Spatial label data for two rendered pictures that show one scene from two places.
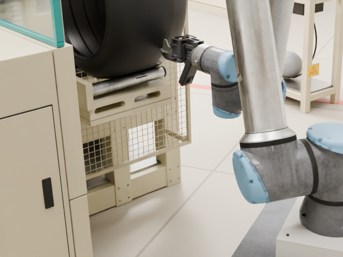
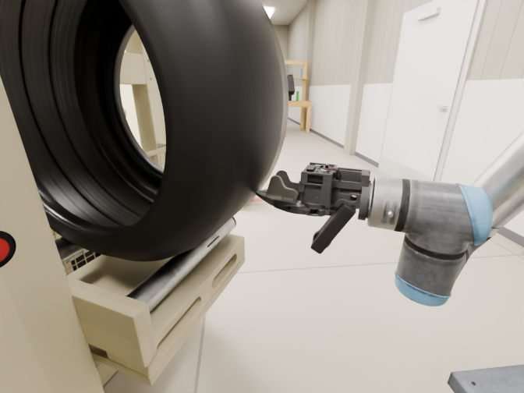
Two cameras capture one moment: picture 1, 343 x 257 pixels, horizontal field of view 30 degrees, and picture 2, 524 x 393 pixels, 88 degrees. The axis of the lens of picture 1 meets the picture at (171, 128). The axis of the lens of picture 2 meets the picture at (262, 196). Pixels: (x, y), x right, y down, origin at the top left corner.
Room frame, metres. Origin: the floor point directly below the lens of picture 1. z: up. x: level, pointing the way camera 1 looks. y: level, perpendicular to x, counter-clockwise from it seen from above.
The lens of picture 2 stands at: (1.75, 0.28, 1.22)
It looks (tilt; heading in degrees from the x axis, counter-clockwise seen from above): 22 degrees down; 328
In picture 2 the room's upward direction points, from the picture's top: straight up
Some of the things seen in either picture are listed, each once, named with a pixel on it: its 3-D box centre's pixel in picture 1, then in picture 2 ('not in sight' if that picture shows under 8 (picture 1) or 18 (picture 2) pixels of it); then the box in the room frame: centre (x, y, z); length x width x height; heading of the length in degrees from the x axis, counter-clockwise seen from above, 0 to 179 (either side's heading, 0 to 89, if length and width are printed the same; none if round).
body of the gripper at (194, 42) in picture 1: (189, 51); (333, 192); (2.07, -0.07, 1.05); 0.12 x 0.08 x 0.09; 37
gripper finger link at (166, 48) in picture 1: (166, 47); (275, 189); (2.15, 0.01, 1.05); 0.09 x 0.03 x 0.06; 37
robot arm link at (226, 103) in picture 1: (228, 97); (428, 264); (1.94, -0.19, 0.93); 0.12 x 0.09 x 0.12; 101
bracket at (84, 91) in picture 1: (62, 83); (54, 298); (2.23, 0.39, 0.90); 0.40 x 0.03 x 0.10; 37
